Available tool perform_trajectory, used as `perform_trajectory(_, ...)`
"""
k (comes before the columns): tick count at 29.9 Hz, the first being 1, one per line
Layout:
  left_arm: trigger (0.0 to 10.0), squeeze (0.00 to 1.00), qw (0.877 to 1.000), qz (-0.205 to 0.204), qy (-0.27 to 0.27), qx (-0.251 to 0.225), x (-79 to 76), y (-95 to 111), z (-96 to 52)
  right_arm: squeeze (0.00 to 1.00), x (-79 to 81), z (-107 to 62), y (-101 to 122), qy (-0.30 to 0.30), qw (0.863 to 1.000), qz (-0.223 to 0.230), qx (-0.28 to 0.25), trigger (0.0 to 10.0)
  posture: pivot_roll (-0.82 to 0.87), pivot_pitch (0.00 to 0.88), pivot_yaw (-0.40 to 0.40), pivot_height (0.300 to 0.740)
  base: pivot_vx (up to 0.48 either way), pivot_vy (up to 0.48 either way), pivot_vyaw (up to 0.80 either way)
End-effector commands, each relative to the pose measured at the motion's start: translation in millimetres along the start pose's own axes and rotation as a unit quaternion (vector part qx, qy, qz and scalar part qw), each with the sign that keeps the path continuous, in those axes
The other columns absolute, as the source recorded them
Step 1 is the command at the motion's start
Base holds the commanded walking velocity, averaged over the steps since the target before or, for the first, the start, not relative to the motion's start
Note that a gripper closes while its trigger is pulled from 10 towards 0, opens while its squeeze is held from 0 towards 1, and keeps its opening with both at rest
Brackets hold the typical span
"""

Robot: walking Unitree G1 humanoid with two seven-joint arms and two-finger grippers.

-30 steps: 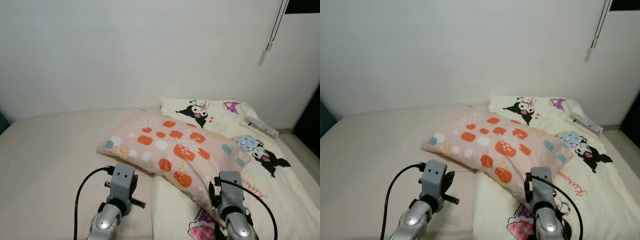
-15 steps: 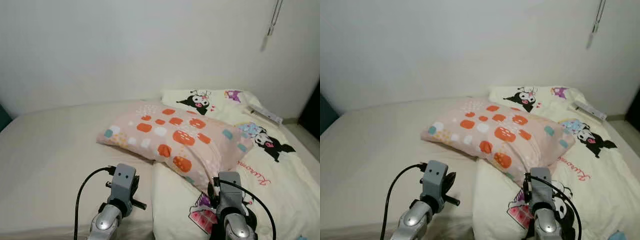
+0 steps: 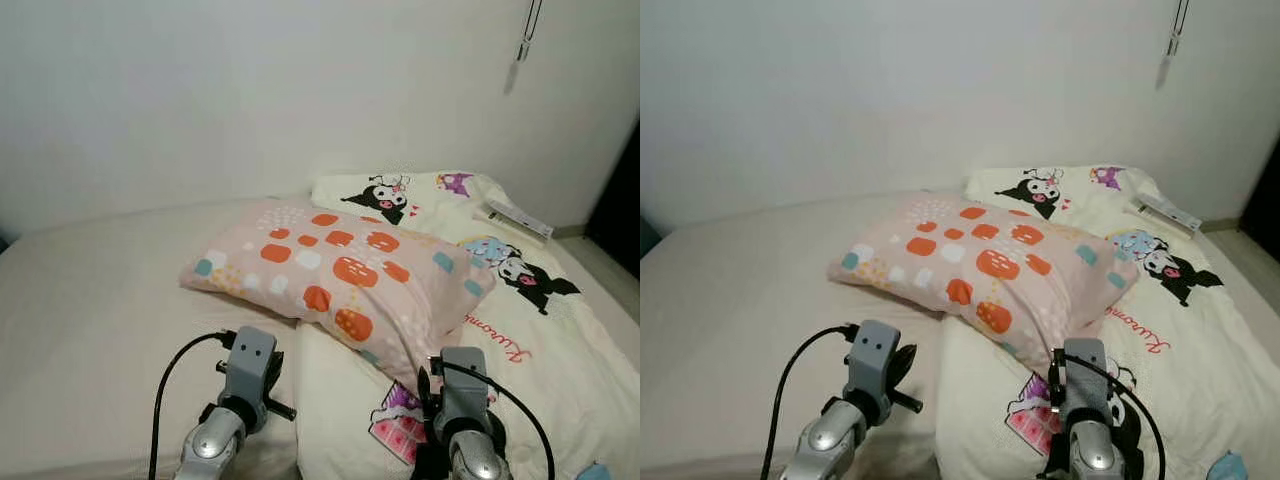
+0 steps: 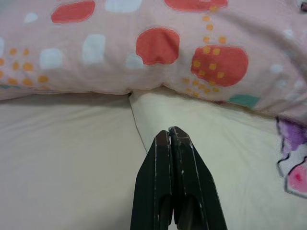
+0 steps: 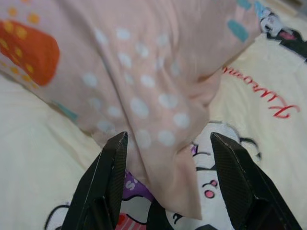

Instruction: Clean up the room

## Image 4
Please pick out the cream cartoon print quilt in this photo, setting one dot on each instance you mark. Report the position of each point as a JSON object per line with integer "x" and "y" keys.
{"x": 216, "y": 143}

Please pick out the pink pillow orange spots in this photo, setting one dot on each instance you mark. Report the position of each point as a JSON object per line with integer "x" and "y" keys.
{"x": 96, "y": 72}

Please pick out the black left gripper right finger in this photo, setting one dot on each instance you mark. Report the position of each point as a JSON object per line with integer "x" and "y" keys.
{"x": 194, "y": 187}

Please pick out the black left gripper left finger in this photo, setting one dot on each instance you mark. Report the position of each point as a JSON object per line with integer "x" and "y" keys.
{"x": 153, "y": 179}

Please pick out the beige sheeted mattress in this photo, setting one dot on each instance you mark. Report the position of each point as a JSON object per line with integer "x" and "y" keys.
{"x": 60, "y": 155}

